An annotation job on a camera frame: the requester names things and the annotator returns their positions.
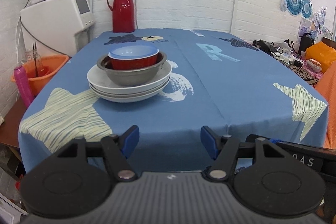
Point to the white power strip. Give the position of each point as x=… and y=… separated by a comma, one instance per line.
x=287, y=58

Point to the blue paper fan decoration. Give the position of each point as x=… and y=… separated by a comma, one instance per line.
x=298, y=7

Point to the blue patterned tablecloth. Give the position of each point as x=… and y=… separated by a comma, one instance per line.
x=216, y=81

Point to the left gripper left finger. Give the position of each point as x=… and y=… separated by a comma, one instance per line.
x=115, y=150

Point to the floral white plate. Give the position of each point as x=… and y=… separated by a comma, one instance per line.
x=131, y=94

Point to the blue plastic bowl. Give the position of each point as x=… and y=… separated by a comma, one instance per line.
x=132, y=52

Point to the red ceramic bowl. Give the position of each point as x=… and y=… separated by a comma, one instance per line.
x=128, y=63

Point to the stainless steel bowl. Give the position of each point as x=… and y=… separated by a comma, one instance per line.
x=131, y=77

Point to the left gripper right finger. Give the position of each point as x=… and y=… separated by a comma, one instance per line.
x=225, y=151

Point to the white countertop appliance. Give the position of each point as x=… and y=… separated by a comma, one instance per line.
x=57, y=26

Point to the orange bag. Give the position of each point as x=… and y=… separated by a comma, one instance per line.
x=322, y=53

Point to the red thermos jug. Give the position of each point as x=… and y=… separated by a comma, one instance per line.
x=123, y=15

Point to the black kettle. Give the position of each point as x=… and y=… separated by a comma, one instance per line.
x=305, y=42

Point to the orange plastic basin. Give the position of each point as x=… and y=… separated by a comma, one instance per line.
x=50, y=66

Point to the pink bottle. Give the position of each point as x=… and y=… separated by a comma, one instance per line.
x=22, y=83

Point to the gold-rimmed white plate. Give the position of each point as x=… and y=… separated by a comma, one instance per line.
x=130, y=98

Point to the glass diffuser bottle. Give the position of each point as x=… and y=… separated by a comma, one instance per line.
x=33, y=55

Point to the small bowl on side table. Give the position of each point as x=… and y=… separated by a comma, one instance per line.
x=314, y=65

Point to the silver-rimmed white plate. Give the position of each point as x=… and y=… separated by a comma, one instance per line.
x=100, y=81

